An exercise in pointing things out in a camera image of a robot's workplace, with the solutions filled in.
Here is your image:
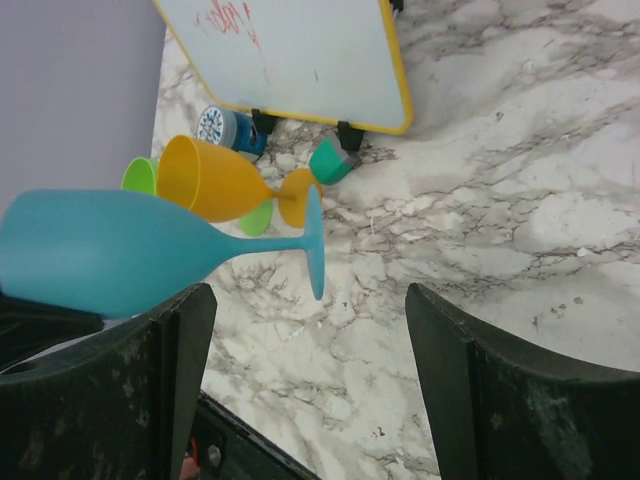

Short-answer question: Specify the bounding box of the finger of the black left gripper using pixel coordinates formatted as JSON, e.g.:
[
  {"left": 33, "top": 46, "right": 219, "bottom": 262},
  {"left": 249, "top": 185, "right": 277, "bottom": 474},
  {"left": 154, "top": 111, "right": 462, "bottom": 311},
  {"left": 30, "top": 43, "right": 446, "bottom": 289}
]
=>
[{"left": 1, "top": 294, "right": 104, "bottom": 370}]

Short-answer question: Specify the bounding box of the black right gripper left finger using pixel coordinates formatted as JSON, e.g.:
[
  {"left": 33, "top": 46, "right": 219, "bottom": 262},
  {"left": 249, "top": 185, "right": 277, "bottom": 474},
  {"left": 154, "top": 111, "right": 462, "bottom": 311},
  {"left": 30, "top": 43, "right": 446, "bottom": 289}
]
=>
[{"left": 1, "top": 284, "right": 217, "bottom": 479}]

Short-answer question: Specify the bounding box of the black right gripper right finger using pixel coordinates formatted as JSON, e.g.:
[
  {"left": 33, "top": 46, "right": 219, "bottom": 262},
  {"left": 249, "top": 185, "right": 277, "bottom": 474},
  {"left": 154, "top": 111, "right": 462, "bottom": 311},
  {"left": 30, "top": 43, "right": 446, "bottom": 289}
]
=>
[{"left": 405, "top": 283, "right": 639, "bottom": 479}]

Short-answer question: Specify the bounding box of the blue plastic wine glass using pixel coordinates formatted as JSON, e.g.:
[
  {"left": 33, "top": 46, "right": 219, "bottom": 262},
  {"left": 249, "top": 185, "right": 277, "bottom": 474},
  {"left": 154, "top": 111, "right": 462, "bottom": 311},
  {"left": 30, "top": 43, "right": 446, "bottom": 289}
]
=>
[{"left": 1, "top": 188, "right": 325, "bottom": 319}]

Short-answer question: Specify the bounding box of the green plastic wine glass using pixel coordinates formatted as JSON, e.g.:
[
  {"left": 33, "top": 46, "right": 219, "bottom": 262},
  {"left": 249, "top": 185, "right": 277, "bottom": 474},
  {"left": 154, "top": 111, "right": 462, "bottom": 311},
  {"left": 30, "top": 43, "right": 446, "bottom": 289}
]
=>
[{"left": 121, "top": 157, "right": 273, "bottom": 237}]

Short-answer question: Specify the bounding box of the orange plastic wine glass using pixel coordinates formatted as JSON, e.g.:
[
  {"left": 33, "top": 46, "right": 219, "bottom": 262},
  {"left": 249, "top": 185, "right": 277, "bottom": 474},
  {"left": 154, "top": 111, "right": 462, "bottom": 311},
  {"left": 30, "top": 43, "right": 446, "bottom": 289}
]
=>
[{"left": 156, "top": 135, "right": 322, "bottom": 228}]

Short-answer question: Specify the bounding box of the blue labelled round container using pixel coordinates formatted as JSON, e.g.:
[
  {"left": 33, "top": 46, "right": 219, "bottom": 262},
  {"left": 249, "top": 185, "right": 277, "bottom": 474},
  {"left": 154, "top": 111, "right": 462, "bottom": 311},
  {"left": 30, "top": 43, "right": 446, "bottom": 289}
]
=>
[{"left": 196, "top": 105, "right": 267, "bottom": 163}]

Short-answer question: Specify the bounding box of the teal whiteboard eraser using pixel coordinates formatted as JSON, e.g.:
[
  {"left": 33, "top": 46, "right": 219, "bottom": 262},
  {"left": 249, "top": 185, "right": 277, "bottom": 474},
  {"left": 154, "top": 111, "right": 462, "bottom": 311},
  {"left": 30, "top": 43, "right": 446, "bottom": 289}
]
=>
[{"left": 309, "top": 131, "right": 357, "bottom": 185}]

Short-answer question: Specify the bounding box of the yellow framed whiteboard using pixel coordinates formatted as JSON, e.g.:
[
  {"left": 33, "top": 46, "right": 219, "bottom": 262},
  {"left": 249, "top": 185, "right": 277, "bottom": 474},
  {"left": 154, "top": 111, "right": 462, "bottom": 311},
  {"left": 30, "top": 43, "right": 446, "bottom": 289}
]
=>
[{"left": 155, "top": 0, "right": 413, "bottom": 135}]

